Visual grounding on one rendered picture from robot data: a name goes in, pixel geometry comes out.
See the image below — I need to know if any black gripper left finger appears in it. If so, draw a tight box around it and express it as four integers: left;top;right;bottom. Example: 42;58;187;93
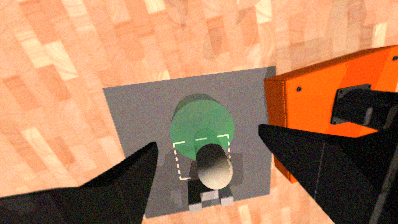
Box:
0;142;158;224

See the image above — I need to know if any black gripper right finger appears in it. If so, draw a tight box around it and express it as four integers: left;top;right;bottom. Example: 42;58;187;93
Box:
258;124;398;224

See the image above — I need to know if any green glass bottle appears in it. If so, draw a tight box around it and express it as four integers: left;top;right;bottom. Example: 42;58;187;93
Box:
170;93;235;189

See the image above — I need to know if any grey flat mat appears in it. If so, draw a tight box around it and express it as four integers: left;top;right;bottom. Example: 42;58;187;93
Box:
102;66;276;220

